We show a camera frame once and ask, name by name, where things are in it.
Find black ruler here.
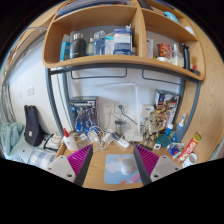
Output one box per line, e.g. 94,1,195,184
138,143,154,152

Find brown robot figure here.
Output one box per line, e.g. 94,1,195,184
158,101,174,128

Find teal round tin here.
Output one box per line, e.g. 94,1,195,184
155,133,171,148

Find pastel sun cloud mouse pad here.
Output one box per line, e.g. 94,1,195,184
103,153,143,185

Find wooden shelf unit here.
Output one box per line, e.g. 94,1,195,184
41,0,206,81

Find clear glass cup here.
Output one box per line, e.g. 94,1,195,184
114,118,127,136

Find white charger adapter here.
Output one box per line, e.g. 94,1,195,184
101,132,114,144

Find blue robot model kit box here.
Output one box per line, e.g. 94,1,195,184
69,96,99,134

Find red yellow snack can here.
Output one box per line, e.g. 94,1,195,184
178,133,202,163

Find blue and white tube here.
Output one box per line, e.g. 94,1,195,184
164,123,174,138

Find white desk lamp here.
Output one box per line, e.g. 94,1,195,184
83,81,144,143

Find blue refill pouch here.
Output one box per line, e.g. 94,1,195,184
168,142,184,158

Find clear blue spray bottle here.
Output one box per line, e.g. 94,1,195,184
173,113,188,144

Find tangled white cables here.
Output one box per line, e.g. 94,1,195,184
74,126,131,151

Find white wall socket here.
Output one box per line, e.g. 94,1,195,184
114,102,127,116
101,102,115,116

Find teal blanket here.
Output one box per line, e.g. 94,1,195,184
0,121,25,156

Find white bottle with red cap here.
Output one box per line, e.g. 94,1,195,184
62,128,79,153

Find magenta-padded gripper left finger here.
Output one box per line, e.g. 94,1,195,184
45,143,95,187

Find colourful printed box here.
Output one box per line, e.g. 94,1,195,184
153,89,181,131

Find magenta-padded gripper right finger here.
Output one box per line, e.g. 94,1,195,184
133,144,183,186

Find grey metal desk frame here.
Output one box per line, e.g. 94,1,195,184
44,64,203,144

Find blue plaid bed sheet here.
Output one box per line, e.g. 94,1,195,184
6,133,64,169

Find beige wall box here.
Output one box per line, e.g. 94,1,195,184
141,104,155,118

